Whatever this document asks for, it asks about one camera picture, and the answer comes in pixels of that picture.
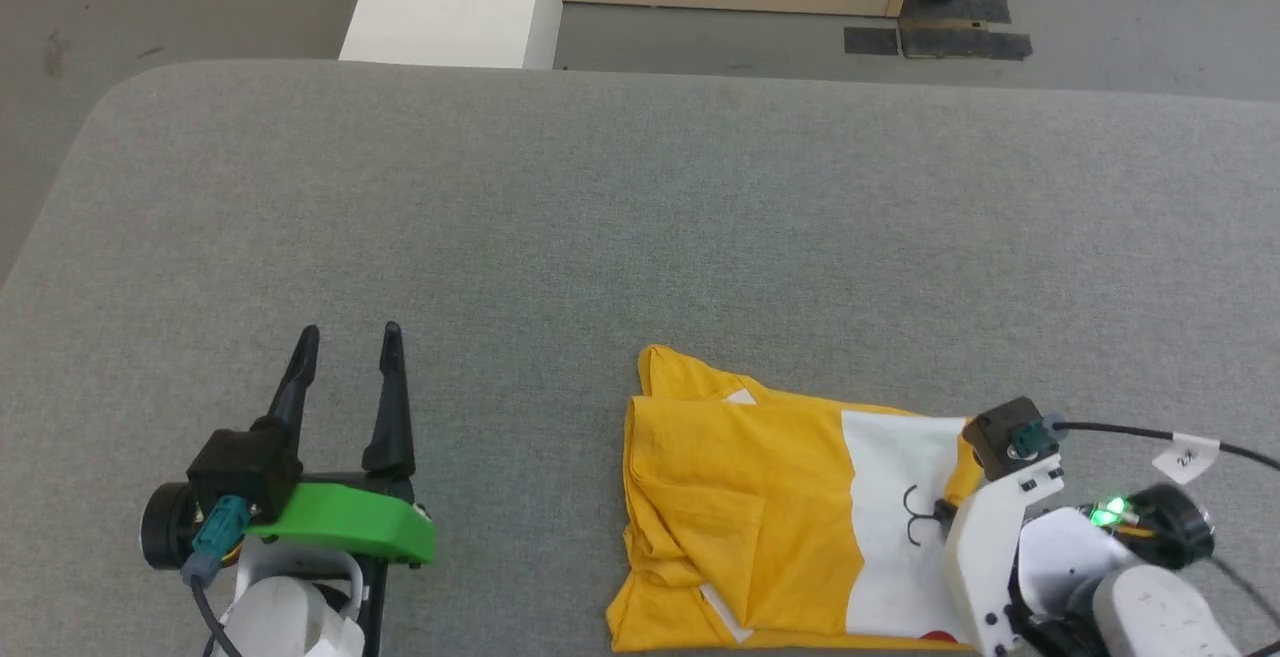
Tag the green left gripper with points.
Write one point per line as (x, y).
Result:
(350, 522)

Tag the yellow cat print T-shirt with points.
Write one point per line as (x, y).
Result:
(750, 497)

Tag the small black floor tape patch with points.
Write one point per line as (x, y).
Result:
(870, 41)

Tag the white rectangular box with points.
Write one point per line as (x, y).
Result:
(450, 2)

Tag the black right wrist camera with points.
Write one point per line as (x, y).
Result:
(1005, 437)

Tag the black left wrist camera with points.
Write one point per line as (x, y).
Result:
(240, 467)

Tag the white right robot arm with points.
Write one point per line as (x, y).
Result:
(1130, 577)

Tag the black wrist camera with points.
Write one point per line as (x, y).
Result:
(1005, 437)
(240, 467)

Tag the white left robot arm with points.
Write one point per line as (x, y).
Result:
(285, 617)

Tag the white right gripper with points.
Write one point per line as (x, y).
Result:
(985, 557)

